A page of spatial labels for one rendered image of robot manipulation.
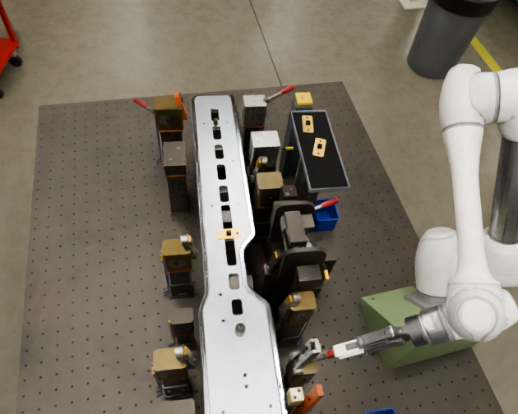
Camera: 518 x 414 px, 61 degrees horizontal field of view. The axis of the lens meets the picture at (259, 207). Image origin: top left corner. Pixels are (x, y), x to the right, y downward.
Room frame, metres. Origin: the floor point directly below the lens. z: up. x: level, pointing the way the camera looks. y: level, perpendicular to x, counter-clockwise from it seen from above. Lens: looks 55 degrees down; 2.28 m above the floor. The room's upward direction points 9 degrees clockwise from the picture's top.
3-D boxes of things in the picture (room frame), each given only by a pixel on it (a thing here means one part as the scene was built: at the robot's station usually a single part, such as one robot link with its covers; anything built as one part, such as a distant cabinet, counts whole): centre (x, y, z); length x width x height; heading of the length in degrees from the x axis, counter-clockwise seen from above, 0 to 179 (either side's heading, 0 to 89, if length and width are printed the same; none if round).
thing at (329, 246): (0.72, -0.25, 0.89); 0.09 x 0.08 x 0.38; 105
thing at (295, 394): (0.27, -0.18, 0.88); 0.04 x 0.04 x 0.37; 15
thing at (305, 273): (0.60, -0.18, 0.91); 0.07 x 0.05 x 0.42; 105
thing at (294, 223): (0.72, -0.14, 0.94); 0.18 x 0.13 x 0.49; 15
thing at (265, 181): (0.96, -0.04, 0.89); 0.12 x 0.08 x 0.38; 105
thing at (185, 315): (0.45, 0.19, 0.84); 0.10 x 0.05 x 0.29; 105
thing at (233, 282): (0.59, 0.04, 0.84); 0.12 x 0.05 x 0.29; 105
